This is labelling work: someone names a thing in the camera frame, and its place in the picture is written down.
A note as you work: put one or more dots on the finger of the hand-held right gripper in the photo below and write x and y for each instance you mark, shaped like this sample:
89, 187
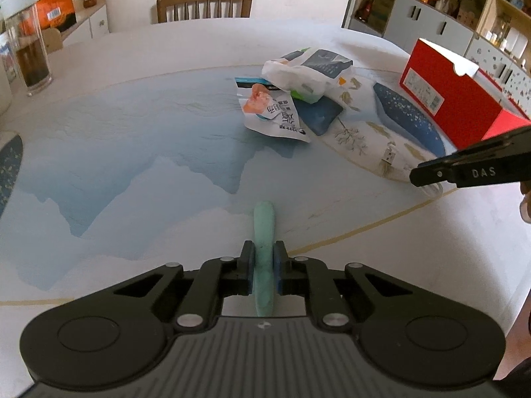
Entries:
431, 172

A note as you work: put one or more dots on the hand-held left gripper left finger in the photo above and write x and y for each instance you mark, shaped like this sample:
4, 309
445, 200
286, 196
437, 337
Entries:
250, 269

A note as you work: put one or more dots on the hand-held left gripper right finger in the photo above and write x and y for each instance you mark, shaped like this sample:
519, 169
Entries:
278, 269

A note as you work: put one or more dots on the teal green packet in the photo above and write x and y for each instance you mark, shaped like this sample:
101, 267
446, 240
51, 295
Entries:
263, 232

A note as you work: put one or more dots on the red cardboard box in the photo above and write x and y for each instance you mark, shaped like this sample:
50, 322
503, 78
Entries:
452, 91

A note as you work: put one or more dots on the white blue printed desktop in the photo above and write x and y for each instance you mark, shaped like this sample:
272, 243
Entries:
124, 91

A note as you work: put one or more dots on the person's right hand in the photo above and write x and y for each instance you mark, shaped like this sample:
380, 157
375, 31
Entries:
526, 205

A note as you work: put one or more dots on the white sticker covered cabinet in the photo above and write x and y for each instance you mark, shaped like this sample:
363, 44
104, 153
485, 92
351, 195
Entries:
489, 56

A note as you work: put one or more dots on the white canister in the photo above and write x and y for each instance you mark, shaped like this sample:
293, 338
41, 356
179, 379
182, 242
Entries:
515, 43

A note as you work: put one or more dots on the white packet with orange picture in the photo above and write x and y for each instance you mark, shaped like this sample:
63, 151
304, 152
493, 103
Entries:
273, 120

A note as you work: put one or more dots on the large white grey snack bag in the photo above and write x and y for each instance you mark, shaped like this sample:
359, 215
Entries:
315, 70

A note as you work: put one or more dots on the grey wooden shelf cabinet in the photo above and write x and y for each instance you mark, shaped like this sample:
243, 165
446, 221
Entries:
419, 16

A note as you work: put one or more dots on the red ornament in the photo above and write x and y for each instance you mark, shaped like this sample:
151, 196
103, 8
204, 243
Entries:
365, 9

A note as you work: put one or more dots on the white sideboard cabinet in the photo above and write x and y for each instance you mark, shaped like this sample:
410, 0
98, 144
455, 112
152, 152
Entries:
93, 25

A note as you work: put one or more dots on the light wooden chair back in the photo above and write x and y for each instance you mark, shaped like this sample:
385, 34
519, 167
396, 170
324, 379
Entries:
54, 40

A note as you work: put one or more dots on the glass of dark drink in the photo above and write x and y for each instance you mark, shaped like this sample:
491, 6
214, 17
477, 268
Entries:
31, 58

